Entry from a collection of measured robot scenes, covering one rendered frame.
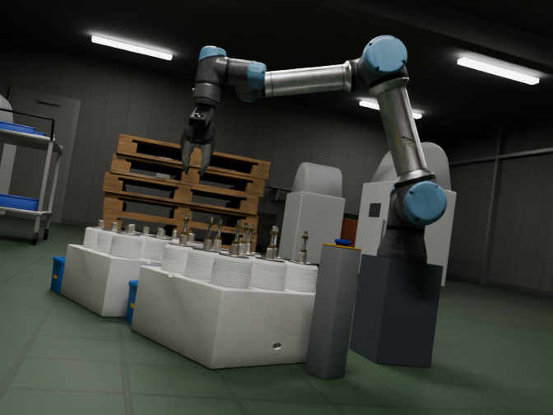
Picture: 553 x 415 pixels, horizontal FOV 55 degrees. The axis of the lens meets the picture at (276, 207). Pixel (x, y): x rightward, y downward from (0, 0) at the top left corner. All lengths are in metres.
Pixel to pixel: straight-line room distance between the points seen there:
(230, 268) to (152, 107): 8.99
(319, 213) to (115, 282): 4.90
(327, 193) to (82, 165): 5.00
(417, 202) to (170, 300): 0.70
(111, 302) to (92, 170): 8.35
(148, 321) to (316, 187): 5.14
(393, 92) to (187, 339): 0.85
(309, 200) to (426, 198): 4.94
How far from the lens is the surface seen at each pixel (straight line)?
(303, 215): 6.36
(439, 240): 5.40
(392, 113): 1.54
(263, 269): 1.35
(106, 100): 10.17
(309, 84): 1.67
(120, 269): 1.70
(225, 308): 1.23
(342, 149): 11.06
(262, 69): 1.54
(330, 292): 1.29
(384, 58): 1.54
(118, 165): 4.42
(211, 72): 1.54
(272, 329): 1.33
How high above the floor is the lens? 0.31
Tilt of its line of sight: 3 degrees up
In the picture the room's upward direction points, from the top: 8 degrees clockwise
